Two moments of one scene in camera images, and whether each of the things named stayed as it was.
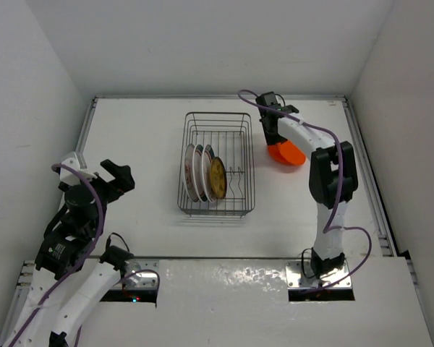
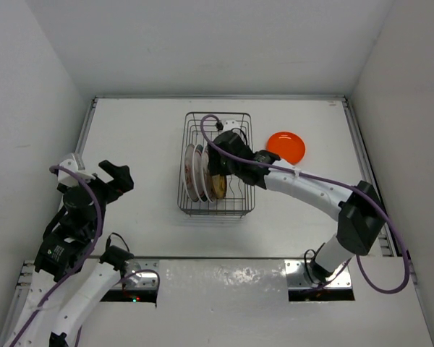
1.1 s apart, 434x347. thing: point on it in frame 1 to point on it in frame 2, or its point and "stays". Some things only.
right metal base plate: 301,275 stays
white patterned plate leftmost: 188,173 stays
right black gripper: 272,139 to 214,163
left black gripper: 122,182 stays
